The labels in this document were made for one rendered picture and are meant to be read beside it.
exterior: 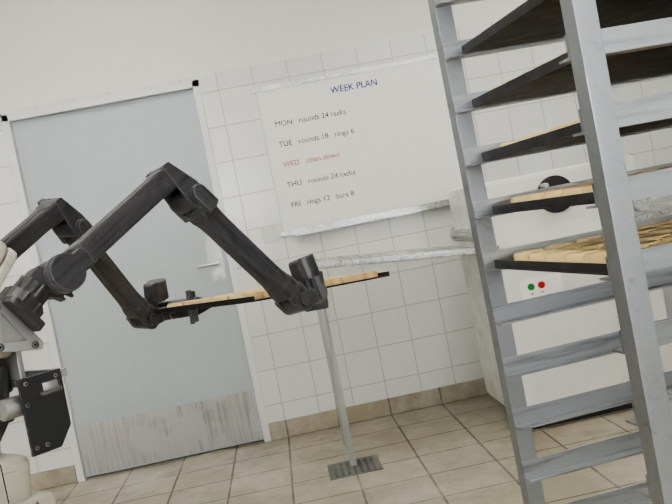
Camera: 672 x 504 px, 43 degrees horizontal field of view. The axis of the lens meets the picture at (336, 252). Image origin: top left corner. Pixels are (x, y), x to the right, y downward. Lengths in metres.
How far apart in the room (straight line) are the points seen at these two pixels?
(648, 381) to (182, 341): 4.03
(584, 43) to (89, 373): 4.26
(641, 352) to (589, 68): 0.34
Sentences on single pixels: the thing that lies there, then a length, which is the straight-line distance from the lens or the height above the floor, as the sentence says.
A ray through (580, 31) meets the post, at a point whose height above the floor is 1.33.
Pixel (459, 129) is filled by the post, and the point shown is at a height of 1.28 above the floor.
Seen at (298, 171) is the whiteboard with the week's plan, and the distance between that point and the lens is 4.83.
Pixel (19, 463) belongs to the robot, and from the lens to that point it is 1.89.
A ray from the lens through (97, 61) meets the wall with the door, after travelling 5.01.
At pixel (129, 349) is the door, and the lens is 4.97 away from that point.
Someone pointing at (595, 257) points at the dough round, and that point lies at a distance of 1.18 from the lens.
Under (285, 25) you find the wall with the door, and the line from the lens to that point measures 4.96.
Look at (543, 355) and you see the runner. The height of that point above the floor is 0.88.
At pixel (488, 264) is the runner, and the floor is 1.05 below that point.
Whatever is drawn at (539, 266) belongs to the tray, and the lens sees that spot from 1.29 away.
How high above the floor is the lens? 1.18
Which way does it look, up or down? 2 degrees down
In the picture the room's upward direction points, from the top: 11 degrees counter-clockwise
